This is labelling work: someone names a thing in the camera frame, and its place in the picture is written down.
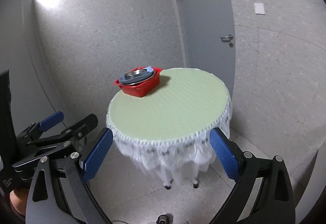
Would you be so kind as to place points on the white table legs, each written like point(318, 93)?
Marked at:
point(187, 172)

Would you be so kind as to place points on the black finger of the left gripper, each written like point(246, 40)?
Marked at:
point(76, 132)

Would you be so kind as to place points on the red plastic basket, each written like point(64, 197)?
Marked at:
point(141, 89)

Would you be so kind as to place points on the large steel bowl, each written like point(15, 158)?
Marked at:
point(137, 76)

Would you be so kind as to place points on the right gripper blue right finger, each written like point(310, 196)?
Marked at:
point(228, 153)

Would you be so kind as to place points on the person's left hand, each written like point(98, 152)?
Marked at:
point(18, 198)

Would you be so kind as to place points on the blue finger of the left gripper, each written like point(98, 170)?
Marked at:
point(35, 130)

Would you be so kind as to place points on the metal door handle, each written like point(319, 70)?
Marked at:
point(228, 39)

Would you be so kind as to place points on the grey door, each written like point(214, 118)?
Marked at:
point(202, 23)

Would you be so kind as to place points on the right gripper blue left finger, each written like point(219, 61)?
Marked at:
point(94, 152)

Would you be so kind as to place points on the white wall switch plate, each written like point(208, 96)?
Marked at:
point(259, 9)

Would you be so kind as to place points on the white fringed tablecloth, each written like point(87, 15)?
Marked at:
point(150, 157)

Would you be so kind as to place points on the green round table mat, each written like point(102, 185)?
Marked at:
point(186, 104)

